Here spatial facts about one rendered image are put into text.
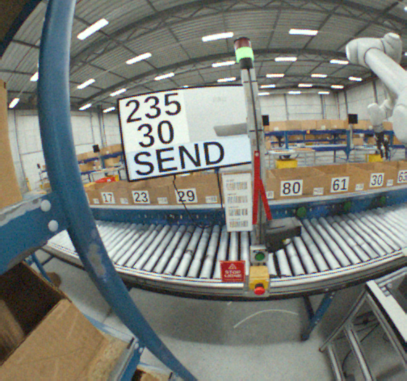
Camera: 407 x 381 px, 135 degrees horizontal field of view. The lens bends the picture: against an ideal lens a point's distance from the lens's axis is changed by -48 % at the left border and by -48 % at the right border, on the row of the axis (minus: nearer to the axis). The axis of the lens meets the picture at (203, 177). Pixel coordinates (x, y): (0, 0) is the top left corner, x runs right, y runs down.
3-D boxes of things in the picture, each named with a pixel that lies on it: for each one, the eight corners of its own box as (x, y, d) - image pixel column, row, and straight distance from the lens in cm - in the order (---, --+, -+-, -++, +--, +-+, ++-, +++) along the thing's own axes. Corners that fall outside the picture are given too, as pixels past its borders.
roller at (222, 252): (211, 285, 84) (212, 278, 80) (222, 228, 122) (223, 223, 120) (221, 287, 84) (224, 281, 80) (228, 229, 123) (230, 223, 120)
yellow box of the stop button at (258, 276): (249, 294, 68) (249, 282, 62) (249, 278, 73) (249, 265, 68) (287, 291, 70) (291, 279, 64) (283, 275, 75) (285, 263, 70)
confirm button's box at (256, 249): (249, 264, 63) (250, 250, 58) (249, 258, 65) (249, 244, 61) (268, 263, 63) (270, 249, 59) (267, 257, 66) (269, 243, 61)
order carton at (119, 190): (102, 205, 176) (97, 190, 173) (119, 195, 196) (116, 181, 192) (132, 206, 149) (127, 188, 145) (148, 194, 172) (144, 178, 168)
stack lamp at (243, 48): (237, 56, 52) (233, 39, 55) (237, 64, 57) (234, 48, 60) (254, 55, 53) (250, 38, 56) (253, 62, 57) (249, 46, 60)
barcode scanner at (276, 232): (302, 249, 58) (302, 223, 52) (266, 257, 57) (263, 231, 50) (296, 238, 63) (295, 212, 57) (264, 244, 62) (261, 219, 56)
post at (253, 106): (242, 298, 84) (227, 70, 50) (242, 290, 86) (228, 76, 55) (268, 297, 84) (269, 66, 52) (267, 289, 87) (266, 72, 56)
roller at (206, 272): (209, 286, 84) (199, 286, 86) (221, 228, 123) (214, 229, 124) (207, 279, 81) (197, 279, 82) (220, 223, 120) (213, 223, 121)
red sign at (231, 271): (220, 282, 74) (219, 261, 65) (221, 281, 75) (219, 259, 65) (259, 282, 74) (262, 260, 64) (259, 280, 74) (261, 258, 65)
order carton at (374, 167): (364, 191, 157) (367, 170, 152) (345, 181, 178) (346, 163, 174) (394, 186, 185) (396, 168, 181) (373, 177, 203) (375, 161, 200)
